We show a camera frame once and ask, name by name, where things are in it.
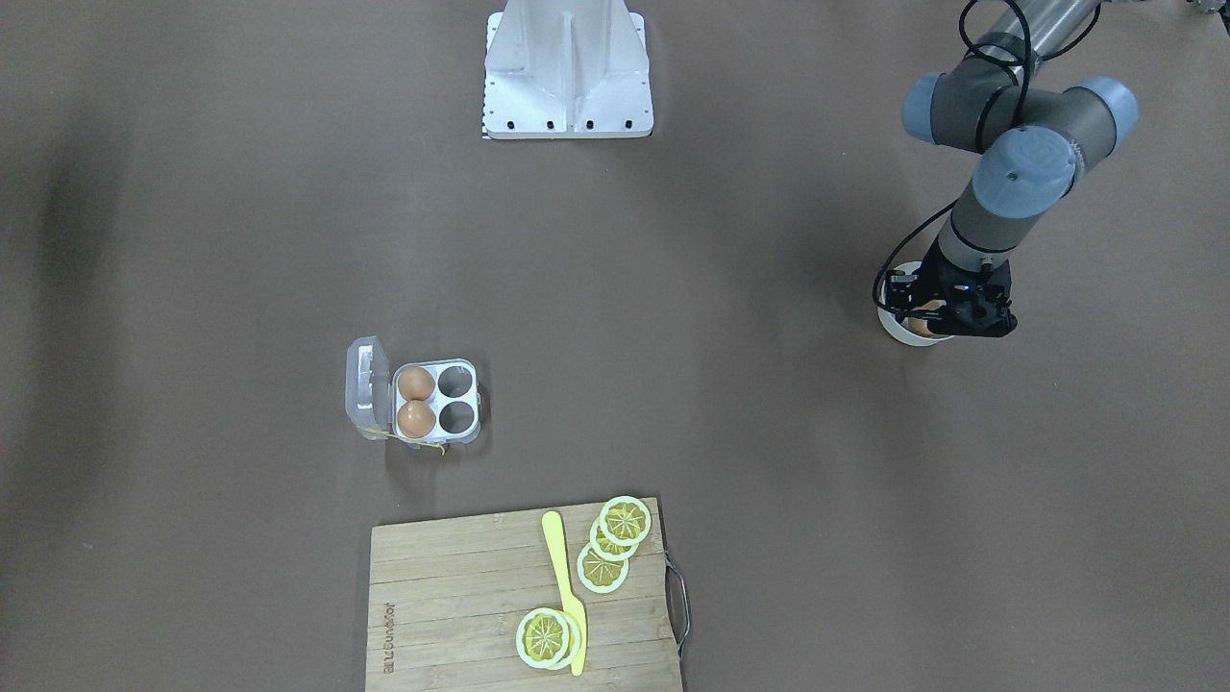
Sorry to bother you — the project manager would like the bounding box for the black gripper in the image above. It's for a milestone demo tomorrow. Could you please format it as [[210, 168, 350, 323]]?
[[923, 253, 1018, 337]]

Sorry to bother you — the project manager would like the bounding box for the brown egg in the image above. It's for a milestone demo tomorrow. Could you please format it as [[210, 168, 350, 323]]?
[[395, 366, 435, 399], [903, 301, 947, 340], [396, 399, 435, 439]]

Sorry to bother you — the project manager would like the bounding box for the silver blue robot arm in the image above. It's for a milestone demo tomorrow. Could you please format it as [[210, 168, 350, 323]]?
[[873, 1, 1141, 347]]

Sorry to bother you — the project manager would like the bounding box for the white ceramic bowl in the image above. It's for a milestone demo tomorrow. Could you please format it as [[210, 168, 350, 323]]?
[[873, 261, 954, 347]]

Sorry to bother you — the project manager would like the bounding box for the yellow plastic knife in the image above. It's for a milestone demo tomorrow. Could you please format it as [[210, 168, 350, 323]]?
[[541, 509, 588, 678]]

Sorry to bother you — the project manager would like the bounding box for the lemon slice row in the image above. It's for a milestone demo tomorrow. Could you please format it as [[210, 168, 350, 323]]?
[[576, 495, 652, 594]]

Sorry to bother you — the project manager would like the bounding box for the lemon slice stack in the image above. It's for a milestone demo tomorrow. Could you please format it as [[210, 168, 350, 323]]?
[[514, 607, 581, 671]]

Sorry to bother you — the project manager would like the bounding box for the white pedestal column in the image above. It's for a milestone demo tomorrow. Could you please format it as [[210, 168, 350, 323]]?
[[480, 1, 654, 140]]

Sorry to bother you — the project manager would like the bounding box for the bamboo cutting board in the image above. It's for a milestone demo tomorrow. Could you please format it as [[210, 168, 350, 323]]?
[[365, 497, 688, 691]]

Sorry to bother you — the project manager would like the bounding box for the clear plastic egg box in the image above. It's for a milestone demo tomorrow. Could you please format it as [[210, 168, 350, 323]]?
[[344, 336, 480, 450]]

